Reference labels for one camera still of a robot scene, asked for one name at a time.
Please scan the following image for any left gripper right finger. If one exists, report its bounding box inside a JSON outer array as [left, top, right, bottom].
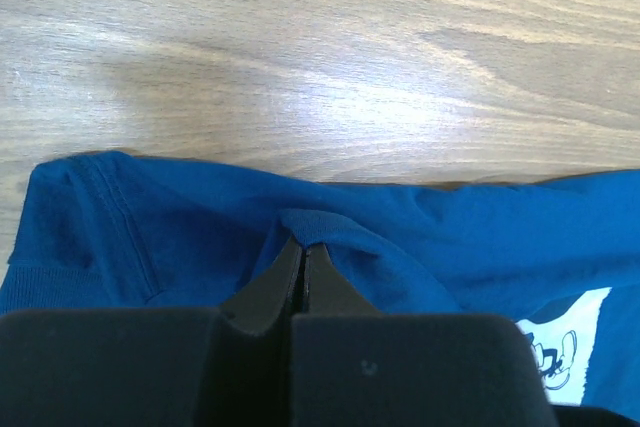
[[303, 244, 381, 316]]

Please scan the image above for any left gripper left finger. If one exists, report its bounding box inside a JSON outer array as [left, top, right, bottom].
[[219, 238, 302, 335]]

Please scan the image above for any blue t-shirt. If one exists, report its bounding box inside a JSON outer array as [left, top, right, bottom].
[[1, 152, 639, 418]]

